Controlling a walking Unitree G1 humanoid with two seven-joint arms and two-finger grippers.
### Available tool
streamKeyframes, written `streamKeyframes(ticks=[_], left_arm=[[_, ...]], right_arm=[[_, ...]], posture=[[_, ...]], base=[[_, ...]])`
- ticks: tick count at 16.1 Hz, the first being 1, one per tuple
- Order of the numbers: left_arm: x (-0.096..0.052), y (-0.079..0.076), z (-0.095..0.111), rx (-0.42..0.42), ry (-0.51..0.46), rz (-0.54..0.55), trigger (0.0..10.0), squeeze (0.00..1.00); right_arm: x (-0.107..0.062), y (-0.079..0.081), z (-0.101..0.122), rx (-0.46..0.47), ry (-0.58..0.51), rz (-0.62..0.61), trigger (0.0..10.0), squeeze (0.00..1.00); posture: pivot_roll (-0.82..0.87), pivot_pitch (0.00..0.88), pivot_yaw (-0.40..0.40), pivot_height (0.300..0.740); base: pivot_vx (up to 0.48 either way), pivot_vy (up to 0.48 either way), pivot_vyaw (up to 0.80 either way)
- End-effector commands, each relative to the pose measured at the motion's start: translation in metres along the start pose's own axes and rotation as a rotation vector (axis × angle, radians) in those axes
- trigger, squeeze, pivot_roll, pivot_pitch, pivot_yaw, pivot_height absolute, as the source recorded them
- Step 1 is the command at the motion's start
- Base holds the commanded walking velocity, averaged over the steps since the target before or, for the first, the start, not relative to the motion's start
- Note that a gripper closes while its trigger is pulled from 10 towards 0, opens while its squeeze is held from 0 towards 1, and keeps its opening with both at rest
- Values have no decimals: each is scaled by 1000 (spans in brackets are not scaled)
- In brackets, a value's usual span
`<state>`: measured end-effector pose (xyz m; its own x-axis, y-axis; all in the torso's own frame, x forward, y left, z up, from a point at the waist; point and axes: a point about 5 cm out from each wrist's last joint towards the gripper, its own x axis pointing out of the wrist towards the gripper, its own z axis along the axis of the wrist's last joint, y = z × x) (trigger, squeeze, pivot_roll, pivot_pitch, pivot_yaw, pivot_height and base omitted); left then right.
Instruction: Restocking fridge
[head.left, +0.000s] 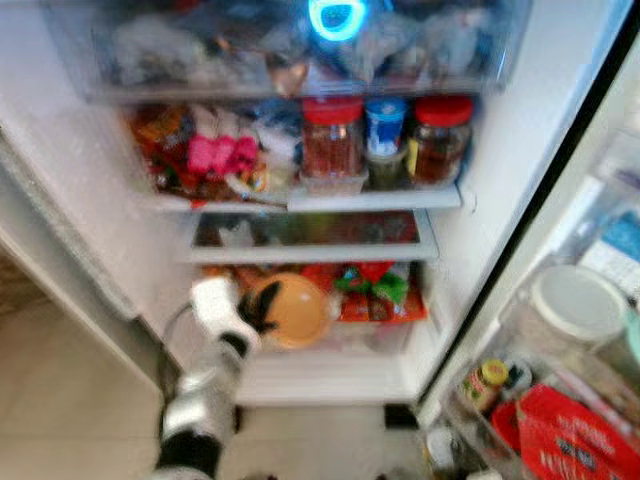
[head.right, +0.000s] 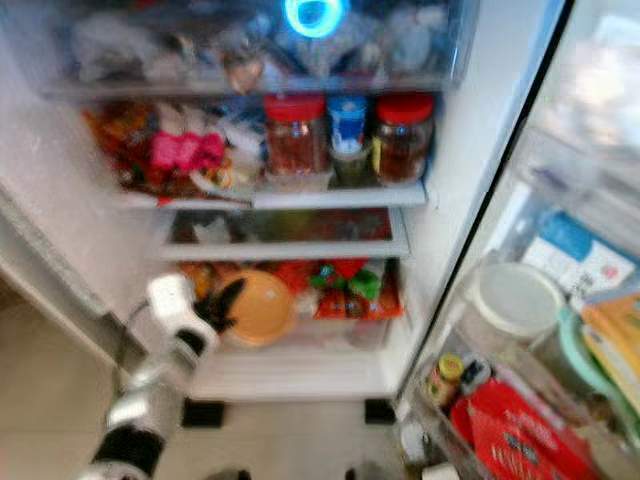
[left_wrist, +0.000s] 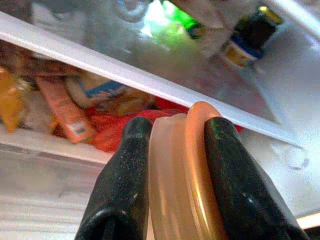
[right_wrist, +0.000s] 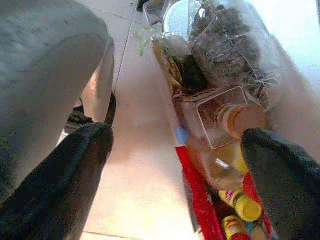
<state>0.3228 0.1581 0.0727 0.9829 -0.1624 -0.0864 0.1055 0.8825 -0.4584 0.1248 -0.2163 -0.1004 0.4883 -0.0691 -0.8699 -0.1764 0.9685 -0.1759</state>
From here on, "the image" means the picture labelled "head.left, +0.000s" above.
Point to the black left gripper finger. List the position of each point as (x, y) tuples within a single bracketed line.
[(271, 302), (253, 300)]

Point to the clear fridge drawer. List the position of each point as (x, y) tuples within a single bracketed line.
[(200, 55)]

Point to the flat glass fridge tray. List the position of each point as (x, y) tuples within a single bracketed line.
[(310, 235)]

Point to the red lid glass jar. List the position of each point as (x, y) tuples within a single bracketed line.
[(332, 140), (441, 140)]

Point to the white lid clear container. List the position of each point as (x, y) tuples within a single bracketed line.
[(575, 305)]

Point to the red green snack packet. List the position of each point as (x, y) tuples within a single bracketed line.
[(380, 290)]

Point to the orange red food packet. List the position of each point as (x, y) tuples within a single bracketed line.
[(160, 145)]

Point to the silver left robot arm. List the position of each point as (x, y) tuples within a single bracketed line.
[(205, 400)]

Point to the pink food packet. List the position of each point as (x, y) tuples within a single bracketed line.
[(220, 155)]

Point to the white fridge door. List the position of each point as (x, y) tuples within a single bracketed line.
[(590, 330)]

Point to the beige round bowl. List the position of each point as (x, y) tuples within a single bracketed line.
[(298, 312)]

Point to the white fridge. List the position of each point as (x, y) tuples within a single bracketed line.
[(500, 200)]

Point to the blue white carton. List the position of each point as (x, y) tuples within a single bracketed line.
[(618, 250)]

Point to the blue lid jar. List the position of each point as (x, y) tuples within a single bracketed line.
[(386, 125)]

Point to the red printed packet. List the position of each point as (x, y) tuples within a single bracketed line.
[(580, 440)]

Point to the pale green lid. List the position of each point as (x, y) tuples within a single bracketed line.
[(634, 335)]

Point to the small yellow lid jar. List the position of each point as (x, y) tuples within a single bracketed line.
[(486, 385)]

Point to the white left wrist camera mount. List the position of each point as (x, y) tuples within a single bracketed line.
[(214, 302)]

